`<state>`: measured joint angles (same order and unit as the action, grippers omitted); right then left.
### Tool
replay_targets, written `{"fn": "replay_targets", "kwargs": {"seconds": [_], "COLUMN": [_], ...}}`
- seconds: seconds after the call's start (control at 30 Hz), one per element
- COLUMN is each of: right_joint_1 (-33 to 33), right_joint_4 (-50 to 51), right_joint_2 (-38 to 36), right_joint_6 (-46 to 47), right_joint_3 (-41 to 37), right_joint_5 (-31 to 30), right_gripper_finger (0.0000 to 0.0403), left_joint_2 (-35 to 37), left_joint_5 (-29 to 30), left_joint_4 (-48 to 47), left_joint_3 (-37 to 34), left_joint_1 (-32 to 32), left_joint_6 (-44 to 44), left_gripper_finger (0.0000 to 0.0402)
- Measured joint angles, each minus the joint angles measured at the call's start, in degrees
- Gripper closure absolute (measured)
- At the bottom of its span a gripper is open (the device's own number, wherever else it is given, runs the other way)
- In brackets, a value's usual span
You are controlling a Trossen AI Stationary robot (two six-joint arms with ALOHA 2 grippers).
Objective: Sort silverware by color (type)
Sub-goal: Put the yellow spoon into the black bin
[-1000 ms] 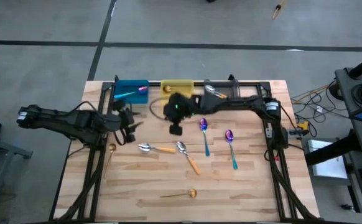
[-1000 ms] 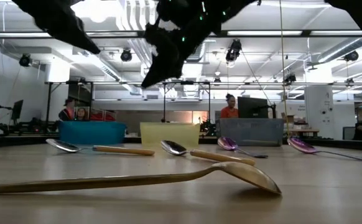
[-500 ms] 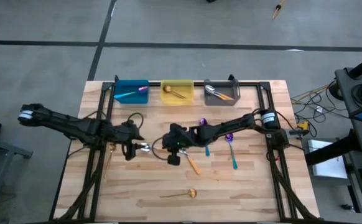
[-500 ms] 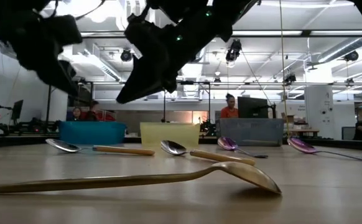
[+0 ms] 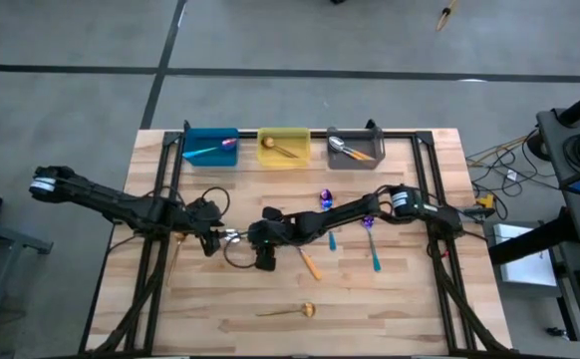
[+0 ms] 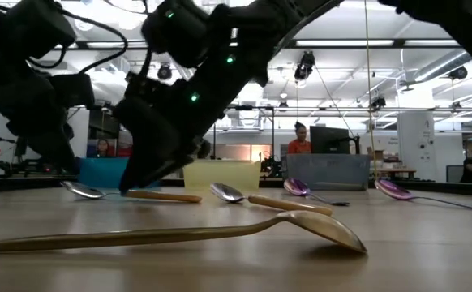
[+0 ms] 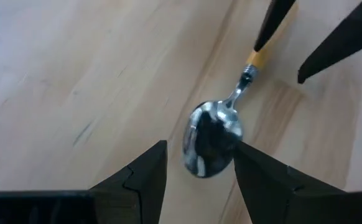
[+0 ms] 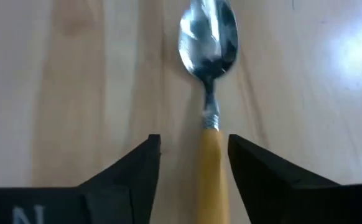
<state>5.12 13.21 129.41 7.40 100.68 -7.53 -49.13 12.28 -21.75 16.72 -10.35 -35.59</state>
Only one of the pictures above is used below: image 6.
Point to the wooden desk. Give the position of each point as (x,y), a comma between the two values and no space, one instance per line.
(398,170)

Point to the blue plastic bin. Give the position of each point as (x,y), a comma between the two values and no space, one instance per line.
(102,172)

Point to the grey plastic bin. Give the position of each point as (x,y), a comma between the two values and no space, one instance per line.
(329,172)

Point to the white pillar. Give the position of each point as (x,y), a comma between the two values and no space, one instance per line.
(408,162)

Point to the black background robot arm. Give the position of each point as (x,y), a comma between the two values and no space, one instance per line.
(270,165)

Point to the yellow plastic bin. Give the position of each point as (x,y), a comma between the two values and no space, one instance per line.
(224,174)

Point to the black ceiling camera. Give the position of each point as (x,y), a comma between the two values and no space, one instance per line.
(378,102)
(305,65)
(458,73)
(164,73)

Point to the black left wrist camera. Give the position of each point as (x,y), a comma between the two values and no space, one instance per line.
(74,91)

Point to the gold spoon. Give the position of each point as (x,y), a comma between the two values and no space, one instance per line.
(325,231)

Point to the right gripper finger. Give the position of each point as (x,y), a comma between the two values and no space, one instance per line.
(142,162)

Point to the black metal gantry frame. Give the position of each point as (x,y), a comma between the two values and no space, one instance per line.
(244,108)

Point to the black computer monitor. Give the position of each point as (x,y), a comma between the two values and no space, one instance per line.
(329,140)

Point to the black aluminium table frame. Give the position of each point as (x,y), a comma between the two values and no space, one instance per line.
(25,184)

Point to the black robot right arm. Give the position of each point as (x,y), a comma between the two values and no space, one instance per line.
(260,24)

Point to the cardboard box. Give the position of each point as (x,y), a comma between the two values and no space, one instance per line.
(379,155)

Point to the iridescent purple teal spoon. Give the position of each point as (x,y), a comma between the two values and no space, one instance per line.
(394,190)
(297,187)

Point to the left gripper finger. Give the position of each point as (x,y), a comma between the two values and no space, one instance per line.
(57,150)

